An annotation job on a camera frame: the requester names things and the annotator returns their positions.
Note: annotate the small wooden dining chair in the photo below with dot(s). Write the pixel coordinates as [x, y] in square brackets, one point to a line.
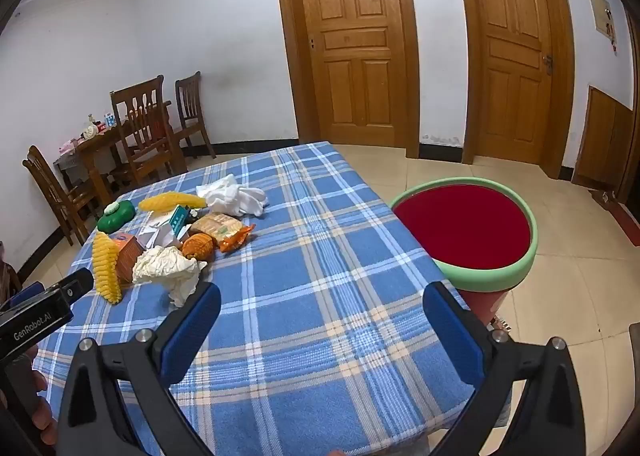
[189, 106]

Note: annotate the blue plaid blanket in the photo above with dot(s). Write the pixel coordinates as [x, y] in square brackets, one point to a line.
[310, 286]

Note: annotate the blue white carton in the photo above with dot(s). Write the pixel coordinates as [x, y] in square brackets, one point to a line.
[109, 119]

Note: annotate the beige wall panel box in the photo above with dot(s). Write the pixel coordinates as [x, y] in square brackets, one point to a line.
[601, 11]

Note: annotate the dark wooden furniture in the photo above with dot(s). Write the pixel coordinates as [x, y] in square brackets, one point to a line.
[9, 271]

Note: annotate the person's left hand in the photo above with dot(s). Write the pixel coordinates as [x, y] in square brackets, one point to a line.
[42, 416]

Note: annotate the low wooden wall cabinet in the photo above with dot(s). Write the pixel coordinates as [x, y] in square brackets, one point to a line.
[602, 136]

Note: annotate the biscuit packet with orange ends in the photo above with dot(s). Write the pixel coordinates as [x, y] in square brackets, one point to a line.
[220, 226]

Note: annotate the wooden dining table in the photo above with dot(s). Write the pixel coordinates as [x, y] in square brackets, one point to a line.
[100, 141]

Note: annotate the white figurine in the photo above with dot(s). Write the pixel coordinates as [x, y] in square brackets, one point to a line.
[90, 129]

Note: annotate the teal and white box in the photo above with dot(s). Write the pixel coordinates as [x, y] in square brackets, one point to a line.
[177, 222]

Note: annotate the pink packet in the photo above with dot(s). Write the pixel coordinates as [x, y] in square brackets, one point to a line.
[69, 145]

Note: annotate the green clover toy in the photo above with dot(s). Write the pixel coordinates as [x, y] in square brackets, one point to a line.
[117, 217]

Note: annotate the brown orange carton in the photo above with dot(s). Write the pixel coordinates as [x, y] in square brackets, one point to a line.
[127, 256]

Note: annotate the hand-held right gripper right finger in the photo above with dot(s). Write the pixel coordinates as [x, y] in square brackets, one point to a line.
[450, 331]

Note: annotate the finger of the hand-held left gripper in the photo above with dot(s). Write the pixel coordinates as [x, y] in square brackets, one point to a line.
[25, 295]
[75, 283]

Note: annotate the orange wrappers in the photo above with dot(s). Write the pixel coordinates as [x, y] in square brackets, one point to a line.
[198, 247]

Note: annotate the ridged yellow toy corn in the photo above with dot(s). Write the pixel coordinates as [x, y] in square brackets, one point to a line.
[106, 266]

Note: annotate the red basin with green rim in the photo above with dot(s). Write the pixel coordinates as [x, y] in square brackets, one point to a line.
[460, 226]

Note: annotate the red doormat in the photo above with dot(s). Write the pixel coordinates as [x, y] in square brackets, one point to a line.
[627, 218]

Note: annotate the large wooden dining chair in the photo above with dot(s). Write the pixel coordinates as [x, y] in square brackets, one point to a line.
[142, 126]

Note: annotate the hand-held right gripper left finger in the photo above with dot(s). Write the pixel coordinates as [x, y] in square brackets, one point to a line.
[192, 326]

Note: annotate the white paper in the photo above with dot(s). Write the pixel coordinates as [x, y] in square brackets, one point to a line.
[165, 266]

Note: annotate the smooth yellow toy corn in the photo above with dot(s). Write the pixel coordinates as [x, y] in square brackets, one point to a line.
[170, 201]

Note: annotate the white paper box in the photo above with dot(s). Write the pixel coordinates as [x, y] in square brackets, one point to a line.
[152, 232]

